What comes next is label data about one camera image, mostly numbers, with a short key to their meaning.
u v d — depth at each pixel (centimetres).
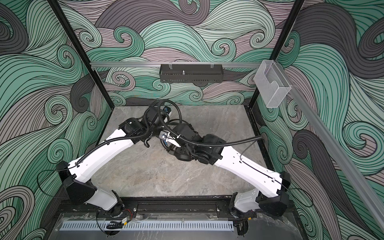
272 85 83
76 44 84
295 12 73
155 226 76
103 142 44
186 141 42
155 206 76
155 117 53
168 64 93
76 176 40
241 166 40
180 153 57
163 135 54
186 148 44
